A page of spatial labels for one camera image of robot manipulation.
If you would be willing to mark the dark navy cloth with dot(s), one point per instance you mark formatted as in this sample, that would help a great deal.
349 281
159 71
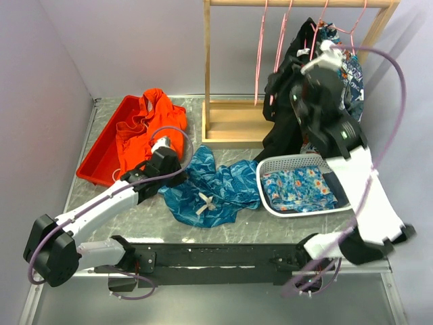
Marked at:
337 190

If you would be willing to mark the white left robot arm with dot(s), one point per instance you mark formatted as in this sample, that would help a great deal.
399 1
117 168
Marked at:
58 247

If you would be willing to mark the blue floral shorts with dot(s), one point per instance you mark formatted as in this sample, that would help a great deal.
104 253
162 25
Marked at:
301 190

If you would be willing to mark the red plastic bin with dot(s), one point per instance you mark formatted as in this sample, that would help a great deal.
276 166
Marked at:
101 165

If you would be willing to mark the blue leaf-print shorts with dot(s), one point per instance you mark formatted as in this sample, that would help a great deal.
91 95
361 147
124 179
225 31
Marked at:
212 196

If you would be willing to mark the blue orange patterned shorts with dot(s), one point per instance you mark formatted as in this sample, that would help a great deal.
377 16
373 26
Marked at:
352 106

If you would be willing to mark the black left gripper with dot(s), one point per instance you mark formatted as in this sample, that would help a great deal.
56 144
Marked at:
178 180

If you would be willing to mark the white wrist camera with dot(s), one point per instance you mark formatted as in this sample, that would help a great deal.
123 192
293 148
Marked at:
331 58
162 144

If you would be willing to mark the black shorts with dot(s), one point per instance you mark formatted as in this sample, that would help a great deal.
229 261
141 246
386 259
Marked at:
285 137

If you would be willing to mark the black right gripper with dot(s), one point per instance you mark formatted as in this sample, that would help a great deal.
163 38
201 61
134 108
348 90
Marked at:
300 76

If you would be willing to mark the white perforated basket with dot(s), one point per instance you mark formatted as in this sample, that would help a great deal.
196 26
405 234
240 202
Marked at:
289 162

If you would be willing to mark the wooden clothes rack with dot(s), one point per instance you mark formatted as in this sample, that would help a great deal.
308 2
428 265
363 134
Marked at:
237 124

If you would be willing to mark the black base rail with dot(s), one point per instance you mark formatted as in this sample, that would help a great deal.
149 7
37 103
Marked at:
186 264

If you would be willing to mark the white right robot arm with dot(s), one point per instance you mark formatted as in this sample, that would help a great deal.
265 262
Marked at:
376 229

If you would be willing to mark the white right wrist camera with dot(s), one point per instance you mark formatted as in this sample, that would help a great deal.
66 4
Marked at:
331 58

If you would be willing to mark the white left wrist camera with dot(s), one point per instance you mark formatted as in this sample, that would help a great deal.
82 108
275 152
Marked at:
162 144

